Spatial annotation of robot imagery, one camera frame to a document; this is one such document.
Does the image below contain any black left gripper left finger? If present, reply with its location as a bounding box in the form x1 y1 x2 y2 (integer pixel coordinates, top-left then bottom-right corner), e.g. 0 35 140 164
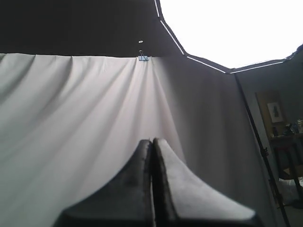
58 140 153 227

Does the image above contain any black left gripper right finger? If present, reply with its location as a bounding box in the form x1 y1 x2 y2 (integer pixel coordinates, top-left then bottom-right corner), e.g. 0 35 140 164
152 138 260 227

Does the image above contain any white backdrop cloth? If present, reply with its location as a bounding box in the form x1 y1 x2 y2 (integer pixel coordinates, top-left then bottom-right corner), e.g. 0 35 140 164
0 53 276 227

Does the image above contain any cluttered background shelf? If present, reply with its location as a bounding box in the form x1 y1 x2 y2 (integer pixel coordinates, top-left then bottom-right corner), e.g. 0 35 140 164
269 120 303 180

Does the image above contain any black stand pole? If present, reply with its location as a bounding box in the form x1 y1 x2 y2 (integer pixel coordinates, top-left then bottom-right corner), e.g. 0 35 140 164
233 73 291 227

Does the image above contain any blue binder clip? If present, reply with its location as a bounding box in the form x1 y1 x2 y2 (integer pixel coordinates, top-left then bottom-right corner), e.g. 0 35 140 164
138 50 149 61

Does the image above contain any softbox light panel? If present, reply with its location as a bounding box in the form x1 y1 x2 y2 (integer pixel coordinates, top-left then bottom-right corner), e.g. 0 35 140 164
154 0 303 73

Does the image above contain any framed wall picture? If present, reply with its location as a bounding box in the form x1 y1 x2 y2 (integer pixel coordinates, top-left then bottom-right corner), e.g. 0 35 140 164
267 102 284 123

